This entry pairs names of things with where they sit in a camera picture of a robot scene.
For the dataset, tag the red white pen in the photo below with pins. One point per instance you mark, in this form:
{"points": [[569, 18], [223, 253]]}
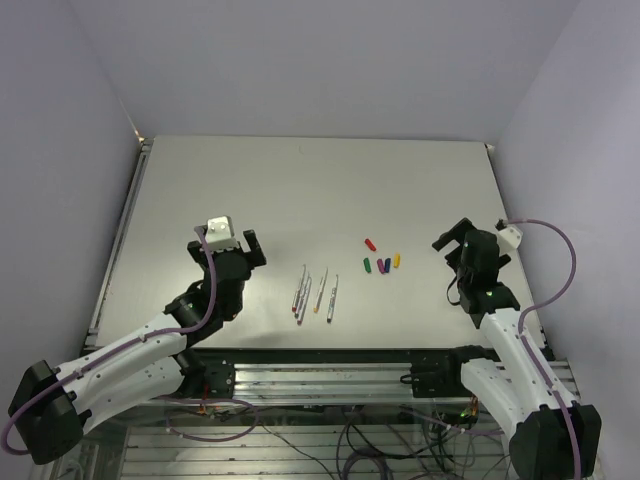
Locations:
{"points": [[298, 291]]}

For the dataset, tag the green white pen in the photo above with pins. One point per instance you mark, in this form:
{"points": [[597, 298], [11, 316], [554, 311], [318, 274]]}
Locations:
{"points": [[301, 295]]}

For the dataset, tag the red pen cap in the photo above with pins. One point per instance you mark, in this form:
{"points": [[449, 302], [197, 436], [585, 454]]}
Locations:
{"points": [[370, 244]]}

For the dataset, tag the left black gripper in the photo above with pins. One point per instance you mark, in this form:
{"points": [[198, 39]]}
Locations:
{"points": [[255, 256]]}

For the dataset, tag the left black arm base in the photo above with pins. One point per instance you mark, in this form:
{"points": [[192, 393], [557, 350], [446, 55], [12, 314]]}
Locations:
{"points": [[205, 374]]}

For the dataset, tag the blue white pen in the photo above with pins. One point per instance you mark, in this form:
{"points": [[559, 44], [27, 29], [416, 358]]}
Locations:
{"points": [[332, 300]]}

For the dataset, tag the aluminium frame rail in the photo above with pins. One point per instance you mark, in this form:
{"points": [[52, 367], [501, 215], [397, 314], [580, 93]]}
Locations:
{"points": [[320, 380]]}

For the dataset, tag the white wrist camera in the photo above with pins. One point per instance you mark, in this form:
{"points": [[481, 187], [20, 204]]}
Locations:
{"points": [[220, 235], [509, 237]]}

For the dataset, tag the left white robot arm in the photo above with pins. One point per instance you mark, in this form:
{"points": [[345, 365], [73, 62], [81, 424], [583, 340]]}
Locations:
{"points": [[53, 408]]}

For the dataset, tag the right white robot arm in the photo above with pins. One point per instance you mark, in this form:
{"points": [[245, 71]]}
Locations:
{"points": [[549, 433]]}

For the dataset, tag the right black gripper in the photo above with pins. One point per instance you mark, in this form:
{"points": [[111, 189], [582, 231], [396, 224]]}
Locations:
{"points": [[457, 233]]}

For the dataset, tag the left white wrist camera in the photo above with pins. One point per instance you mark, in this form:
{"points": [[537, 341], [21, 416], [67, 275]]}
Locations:
{"points": [[220, 235]]}

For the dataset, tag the magenta white pen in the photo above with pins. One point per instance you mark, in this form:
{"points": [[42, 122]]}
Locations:
{"points": [[304, 301]]}

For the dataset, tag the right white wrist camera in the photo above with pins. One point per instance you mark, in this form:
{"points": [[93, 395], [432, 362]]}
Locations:
{"points": [[509, 237]]}

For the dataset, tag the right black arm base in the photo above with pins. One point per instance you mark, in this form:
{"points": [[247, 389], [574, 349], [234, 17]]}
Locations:
{"points": [[437, 373]]}

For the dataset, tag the yellow white pen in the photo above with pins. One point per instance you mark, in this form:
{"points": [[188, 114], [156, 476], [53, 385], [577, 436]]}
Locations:
{"points": [[320, 291]]}

